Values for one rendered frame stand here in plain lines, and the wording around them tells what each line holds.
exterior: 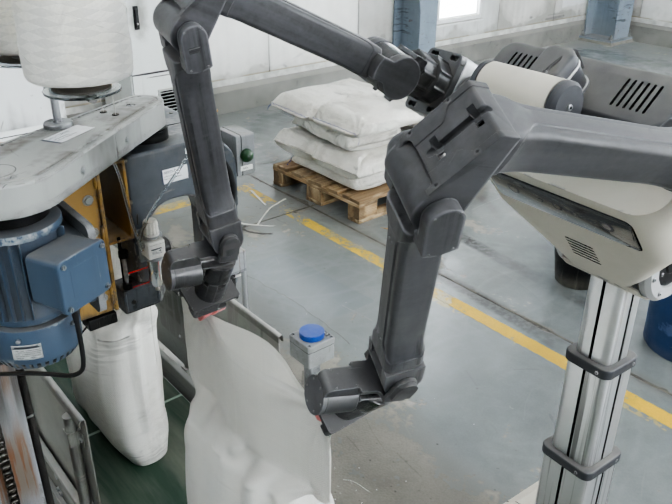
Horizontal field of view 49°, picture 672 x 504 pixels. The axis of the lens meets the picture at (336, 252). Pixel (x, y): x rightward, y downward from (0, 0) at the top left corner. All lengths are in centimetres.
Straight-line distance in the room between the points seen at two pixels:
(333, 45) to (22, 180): 52
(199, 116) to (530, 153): 60
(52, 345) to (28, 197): 26
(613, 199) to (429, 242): 51
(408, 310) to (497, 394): 216
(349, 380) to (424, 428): 179
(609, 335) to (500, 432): 136
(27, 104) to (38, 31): 314
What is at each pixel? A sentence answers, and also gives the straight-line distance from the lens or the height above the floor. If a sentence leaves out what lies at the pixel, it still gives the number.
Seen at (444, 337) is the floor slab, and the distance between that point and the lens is 331.
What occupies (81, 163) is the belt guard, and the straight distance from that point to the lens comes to 126.
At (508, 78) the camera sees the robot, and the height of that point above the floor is 156.
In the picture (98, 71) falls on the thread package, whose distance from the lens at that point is 118.
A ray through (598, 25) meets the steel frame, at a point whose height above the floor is 15.
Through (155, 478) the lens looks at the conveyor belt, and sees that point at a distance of 211.
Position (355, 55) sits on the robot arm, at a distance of 126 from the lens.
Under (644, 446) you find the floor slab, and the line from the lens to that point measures 295.
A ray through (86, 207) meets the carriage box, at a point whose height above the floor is 126.
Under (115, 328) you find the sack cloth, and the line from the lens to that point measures 190.
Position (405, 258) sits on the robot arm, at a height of 146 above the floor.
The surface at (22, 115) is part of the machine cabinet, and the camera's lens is 431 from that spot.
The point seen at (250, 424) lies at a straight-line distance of 141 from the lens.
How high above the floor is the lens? 182
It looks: 27 degrees down
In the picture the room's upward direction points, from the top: straight up
